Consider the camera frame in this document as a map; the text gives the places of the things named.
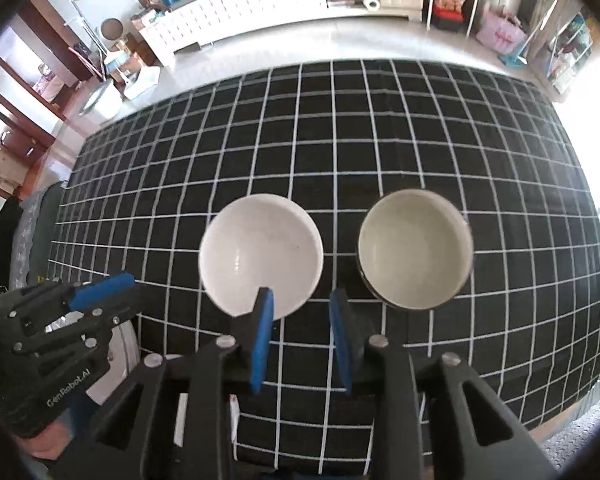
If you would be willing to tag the white mop bucket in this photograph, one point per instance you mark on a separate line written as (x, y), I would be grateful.
(102, 97)

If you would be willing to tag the brown wooden door frame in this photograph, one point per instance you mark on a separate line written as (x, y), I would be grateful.
(40, 40)

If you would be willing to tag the grey textured cushion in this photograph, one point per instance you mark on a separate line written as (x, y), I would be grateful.
(580, 435)

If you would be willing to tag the grey floral covered sofa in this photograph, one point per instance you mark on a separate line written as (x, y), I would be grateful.
(40, 230)

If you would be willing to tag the mop with metal pole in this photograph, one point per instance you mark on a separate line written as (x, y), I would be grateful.
(86, 35)

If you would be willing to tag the brown round wall decoration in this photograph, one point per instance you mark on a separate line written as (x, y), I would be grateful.
(113, 29)

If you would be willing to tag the white bowl pink floral base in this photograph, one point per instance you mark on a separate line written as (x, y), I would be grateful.
(260, 245)

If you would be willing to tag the white dustpan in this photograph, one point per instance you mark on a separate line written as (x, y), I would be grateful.
(142, 82)

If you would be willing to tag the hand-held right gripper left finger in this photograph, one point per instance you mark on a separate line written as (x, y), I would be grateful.
(262, 340)

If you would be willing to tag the brown wooden door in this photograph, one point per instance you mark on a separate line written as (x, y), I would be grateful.
(10, 125)

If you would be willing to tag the pink bag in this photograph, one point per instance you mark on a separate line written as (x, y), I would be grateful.
(502, 35)

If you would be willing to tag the white tufted tv cabinet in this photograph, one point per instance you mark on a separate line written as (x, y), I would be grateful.
(260, 5)

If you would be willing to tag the black white checked tablecloth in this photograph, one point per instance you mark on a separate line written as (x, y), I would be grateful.
(330, 135)

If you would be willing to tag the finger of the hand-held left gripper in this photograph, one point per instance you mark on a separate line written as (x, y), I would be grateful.
(105, 317)
(105, 287)

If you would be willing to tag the white bowl blue floral base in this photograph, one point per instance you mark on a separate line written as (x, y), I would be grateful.
(121, 365)

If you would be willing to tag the black clothing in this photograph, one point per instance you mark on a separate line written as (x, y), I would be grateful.
(0, 240)

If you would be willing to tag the dotted dark patterned bowl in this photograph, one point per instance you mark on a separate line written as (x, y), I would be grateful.
(415, 245)

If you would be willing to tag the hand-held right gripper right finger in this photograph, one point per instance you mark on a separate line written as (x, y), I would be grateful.
(340, 340)

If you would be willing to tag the oval wooden standing mirror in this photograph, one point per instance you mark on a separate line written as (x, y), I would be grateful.
(565, 55)

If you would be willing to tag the person's left hand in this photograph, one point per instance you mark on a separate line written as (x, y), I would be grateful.
(42, 447)

